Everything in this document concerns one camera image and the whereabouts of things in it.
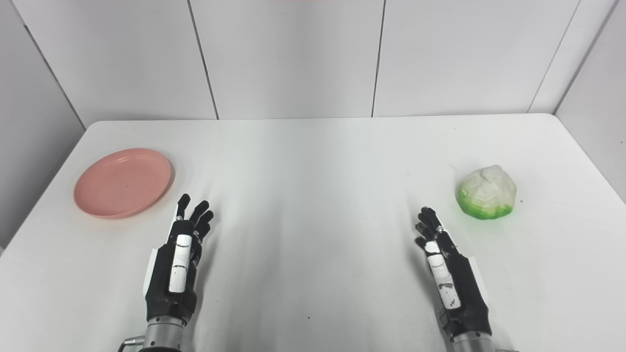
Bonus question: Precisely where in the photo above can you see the pink round plate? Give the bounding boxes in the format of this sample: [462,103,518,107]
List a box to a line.
[73,148,173,219]

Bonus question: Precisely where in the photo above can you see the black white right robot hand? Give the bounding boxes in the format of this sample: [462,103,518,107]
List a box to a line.
[415,207,492,339]

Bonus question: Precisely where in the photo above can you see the green white toy cabbage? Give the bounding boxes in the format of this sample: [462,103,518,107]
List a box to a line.
[457,165,517,220]

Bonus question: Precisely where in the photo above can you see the left wrist cable plug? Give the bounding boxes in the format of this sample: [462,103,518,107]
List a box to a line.
[117,335,146,352]

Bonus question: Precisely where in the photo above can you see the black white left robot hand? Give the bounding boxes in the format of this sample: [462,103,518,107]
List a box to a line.
[143,194,214,321]

